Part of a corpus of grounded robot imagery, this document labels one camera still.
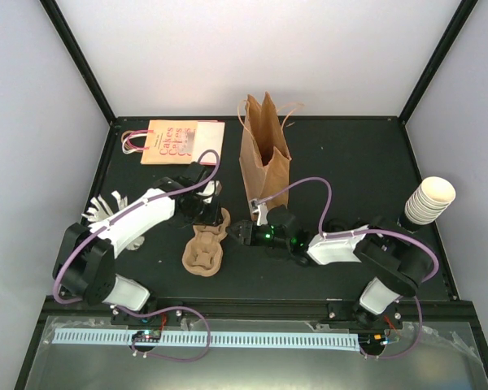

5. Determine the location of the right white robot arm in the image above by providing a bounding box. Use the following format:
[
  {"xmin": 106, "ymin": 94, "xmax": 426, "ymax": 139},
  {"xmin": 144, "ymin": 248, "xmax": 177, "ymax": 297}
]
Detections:
[{"xmin": 227, "ymin": 200, "xmax": 438, "ymax": 327}]

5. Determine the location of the stack of white paper cups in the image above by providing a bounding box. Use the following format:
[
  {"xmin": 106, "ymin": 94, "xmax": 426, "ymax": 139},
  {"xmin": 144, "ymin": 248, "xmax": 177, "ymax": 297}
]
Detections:
[{"xmin": 403, "ymin": 176, "xmax": 456, "ymax": 226}]

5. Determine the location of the white plastic cutlery bundle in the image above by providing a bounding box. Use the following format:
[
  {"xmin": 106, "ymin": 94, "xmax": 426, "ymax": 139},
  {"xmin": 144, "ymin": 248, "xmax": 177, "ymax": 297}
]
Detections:
[{"xmin": 81, "ymin": 191, "xmax": 128, "ymax": 224}]

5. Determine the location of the perforated white metal rail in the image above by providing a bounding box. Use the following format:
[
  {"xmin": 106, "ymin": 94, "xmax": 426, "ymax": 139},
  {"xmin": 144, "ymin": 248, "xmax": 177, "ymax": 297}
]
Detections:
[{"xmin": 51, "ymin": 328, "xmax": 359, "ymax": 352}]

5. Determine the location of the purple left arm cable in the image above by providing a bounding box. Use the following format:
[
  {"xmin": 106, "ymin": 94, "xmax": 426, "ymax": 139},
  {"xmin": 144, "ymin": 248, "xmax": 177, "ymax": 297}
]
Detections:
[{"xmin": 52, "ymin": 148, "xmax": 222, "ymax": 306}]

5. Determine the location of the purple cable loop at rail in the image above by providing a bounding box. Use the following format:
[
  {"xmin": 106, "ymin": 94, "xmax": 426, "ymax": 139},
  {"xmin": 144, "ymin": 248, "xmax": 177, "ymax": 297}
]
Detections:
[{"xmin": 130, "ymin": 301, "xmax": 215, "ymax": 361}]

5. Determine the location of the black coffee cup lid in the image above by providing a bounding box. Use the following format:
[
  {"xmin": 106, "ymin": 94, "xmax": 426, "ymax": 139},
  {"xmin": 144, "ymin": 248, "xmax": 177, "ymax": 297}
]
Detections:
[{"xmin": 323, "ymin": 218, "xmax": 351, "ymax": 235}]

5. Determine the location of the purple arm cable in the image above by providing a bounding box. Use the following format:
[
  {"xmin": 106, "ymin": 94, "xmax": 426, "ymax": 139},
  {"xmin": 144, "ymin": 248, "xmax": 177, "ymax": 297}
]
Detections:
[
  {"xmin": 246, "ymin": 176, "xmax": 424, "ymax": 326},
  {"xmin": 52, "ymin": 148, "xmax": 222, "ymax": 306}
]

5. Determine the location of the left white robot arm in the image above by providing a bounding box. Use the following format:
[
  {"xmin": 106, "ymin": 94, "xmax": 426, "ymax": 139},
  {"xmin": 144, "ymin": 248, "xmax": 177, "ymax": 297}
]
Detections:
[{"xmin": 52, "ymin": 162, "xmax": 223, "ymax": 324}]

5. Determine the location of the printed orange paper bag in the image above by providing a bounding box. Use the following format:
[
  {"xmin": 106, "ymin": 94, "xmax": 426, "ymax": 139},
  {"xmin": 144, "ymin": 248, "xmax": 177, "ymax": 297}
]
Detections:
[{"xmin": 120, "ymin": 119, "xmax": 227, "ymax": 167}]

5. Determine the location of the brown pulp cup carrier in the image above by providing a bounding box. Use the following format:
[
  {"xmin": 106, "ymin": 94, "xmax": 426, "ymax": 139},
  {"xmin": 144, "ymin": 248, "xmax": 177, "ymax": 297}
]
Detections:
[{"xmin": 181, "ymin": 208, "xmax": 231, "ymax": 277}]

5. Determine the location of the brown paper bag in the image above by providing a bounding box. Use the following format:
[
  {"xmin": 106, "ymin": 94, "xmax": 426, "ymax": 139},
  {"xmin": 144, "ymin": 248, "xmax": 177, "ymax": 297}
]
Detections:
[{"xmin": 237, "ymin": 92, "xmax": 292, "ymax": 209}]

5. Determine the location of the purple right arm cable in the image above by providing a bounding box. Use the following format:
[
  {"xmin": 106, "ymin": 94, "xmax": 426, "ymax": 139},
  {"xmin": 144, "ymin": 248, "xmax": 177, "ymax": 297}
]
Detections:
[{"xmin": 246, "ymin": 176, "xmax": 424, "ymax": 326}]

